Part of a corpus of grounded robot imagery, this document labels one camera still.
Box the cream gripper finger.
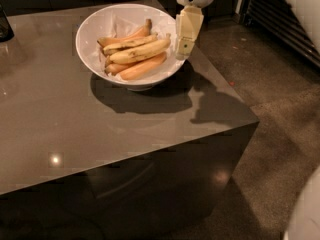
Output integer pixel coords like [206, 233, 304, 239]
[175, 5, 204, 60]

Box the large yellow banana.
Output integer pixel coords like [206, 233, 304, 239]
[106, 33, 171, 64]

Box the orange banana at back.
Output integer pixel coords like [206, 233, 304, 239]
[97, 19, 152, 48]

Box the orange banana at front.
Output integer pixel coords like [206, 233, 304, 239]
[119, 52, 167, 80]

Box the white ceramic bowl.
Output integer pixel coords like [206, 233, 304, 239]
[76, 4, 184, 91]

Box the small orange banana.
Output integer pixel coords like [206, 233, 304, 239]
[105, 57, 134, 75]

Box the dark slatted appliance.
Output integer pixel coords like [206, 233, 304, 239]
[240, 0, 320, 67]

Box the dark object at table corner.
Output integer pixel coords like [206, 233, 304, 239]
[0, 4, 14, 42]

